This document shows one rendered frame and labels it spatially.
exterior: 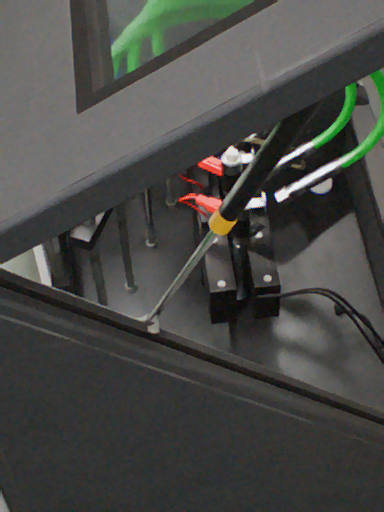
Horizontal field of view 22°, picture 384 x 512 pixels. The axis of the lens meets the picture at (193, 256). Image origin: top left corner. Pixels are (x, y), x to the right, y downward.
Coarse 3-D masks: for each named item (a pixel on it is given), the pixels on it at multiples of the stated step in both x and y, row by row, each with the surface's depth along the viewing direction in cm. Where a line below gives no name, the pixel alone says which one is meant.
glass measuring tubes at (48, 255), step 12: (60, 240) 142; (36, 252) 135; (48, 252) 138; (60, 252) 139; (48, 264) 141; (60, 264) 140; (48, 276) 140; (60, 276) 142; (72, 276) 146; (60, 288) 142; (72, 288) 143
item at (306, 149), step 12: (348, 96) 129; (348, 108) 130; (336, 120) 133; (348, 120) 133; (324, 132) 135; (336, 132) 134; (312, 144) 135; (288, 156) 137; (300, 156) 136; (276, 168) 138
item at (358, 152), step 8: (376, 72) 115; (376, 80) 116; (376, 128) 123; (368, 136) 124; (376, 136) 123; (360, 144) 125; (368, 144) 124; (352, 152) 126; (360, 152) 125; (344, 160) 126; (352, 160) 126; (344, 168) 127
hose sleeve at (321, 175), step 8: (336, 160) 127; (320, 168) 128; (328, 168) 127; (336, 168) 127; (304, 176) 129; (312, 176) 128; (320, 176) 128; (328, 176) 128; (296, 184) 129; (304, 184) 129; (312, 184) 129; (288, 192) 130; (296, 192) 129
